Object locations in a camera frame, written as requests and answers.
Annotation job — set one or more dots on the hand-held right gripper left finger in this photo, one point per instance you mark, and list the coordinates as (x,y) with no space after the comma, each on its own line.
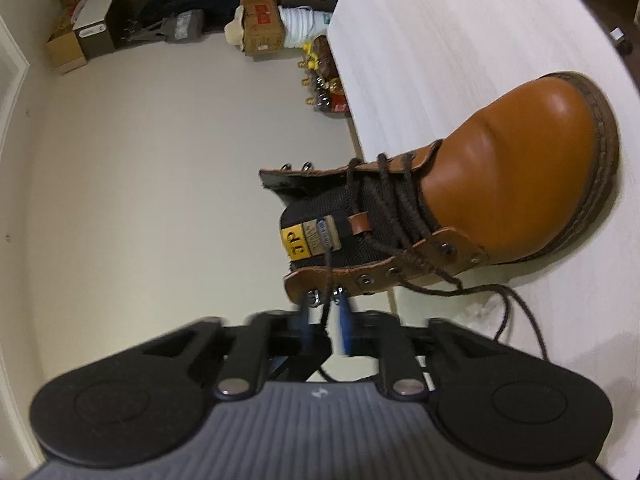
(303,330)

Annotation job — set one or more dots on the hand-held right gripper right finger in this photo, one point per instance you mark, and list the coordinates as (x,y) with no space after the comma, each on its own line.
(344,325)

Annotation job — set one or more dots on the dark brown shoelace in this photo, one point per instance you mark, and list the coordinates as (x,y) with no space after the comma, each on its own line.
(402,210)

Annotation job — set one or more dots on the brown leather boot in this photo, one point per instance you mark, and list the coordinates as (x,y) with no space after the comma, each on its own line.
(500,170)

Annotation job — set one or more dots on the group of cooking oil bottles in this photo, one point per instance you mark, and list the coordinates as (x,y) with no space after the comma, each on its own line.
(325,85)

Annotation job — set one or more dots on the white plastic bucket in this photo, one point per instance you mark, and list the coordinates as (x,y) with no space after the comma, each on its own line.
(305,27)

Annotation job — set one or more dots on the red label cardboard box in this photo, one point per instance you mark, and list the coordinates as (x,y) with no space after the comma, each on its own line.
(262,25)

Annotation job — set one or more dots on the small open cardboard box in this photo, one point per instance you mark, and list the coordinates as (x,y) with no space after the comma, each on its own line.
(67,52)

